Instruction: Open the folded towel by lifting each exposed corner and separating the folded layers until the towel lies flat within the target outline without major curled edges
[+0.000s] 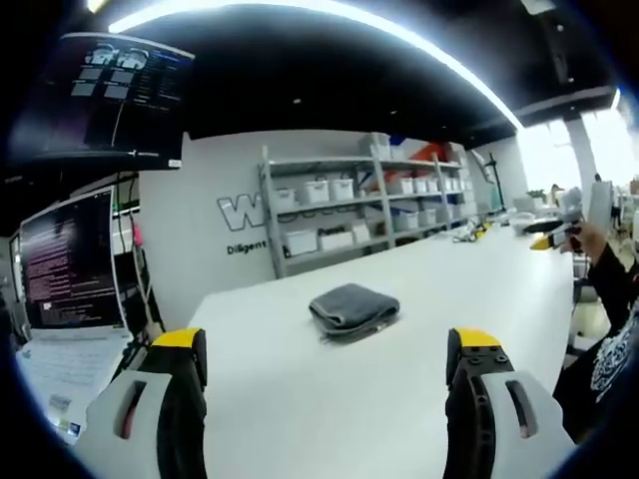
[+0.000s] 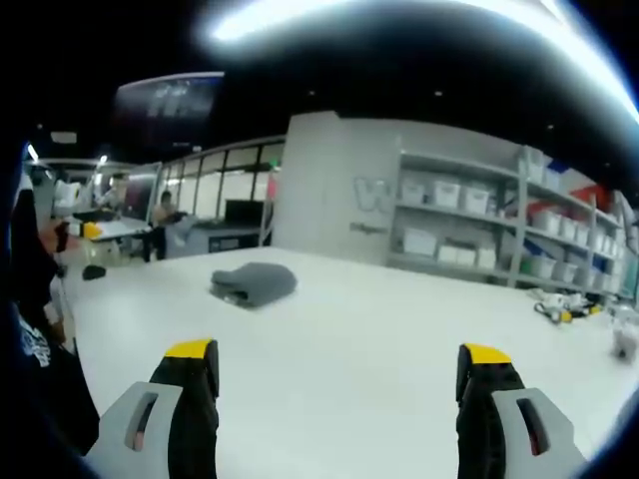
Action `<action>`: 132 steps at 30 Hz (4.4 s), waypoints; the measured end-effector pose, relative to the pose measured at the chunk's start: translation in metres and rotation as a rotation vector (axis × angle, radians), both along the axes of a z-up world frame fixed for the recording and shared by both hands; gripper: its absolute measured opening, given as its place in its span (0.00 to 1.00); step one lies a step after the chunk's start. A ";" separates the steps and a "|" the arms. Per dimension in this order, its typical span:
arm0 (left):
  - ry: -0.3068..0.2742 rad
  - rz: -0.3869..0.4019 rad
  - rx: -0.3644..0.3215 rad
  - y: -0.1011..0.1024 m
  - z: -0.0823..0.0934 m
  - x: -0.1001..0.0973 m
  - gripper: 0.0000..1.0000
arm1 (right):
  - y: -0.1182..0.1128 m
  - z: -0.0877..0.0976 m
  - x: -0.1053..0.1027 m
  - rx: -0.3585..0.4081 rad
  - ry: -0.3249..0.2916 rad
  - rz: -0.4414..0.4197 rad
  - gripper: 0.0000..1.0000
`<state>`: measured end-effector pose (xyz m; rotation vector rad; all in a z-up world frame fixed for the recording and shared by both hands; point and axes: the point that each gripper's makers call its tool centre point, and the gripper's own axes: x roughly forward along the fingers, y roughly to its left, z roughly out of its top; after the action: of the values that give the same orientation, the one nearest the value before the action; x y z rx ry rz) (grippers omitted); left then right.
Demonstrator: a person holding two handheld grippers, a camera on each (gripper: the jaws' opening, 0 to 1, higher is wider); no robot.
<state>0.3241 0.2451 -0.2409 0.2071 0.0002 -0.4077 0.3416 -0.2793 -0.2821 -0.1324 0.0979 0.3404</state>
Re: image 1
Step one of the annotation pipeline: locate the grey towel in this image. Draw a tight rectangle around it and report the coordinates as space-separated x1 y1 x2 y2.
308 282 402 345

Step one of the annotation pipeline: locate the person's right hand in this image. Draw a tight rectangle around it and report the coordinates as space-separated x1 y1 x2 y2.
558 221 609 264

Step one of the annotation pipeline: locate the black stand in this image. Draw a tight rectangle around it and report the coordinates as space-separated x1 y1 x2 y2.
484 152 503 214

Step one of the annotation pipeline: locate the yellow and white clutter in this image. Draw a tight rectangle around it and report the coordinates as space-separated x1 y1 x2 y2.
451 218 500 245

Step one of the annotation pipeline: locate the laptop keyboard deck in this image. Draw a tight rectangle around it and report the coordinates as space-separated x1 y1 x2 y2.
14 326 139 443

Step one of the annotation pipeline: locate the person in dark shirt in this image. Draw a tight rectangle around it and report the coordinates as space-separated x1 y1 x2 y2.
551 278 639 445

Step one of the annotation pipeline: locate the laptop screen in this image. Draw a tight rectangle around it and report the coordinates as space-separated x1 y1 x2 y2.
18 186 132 331

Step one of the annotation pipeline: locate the grey metal shelving unit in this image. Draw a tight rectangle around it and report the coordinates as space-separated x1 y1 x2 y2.
256 143 476 280

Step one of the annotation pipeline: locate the row of white storage bins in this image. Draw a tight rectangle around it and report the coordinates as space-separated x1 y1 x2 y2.
272 133 474 258

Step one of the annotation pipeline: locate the ceiling light strip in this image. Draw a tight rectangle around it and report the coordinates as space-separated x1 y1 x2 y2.
107 0 523 129

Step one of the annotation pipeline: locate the hanging dark monitor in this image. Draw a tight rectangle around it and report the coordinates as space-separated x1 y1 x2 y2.
6 31 197 172

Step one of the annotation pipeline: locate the bundle of cables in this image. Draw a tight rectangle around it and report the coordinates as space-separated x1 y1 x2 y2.
110 172 164 345

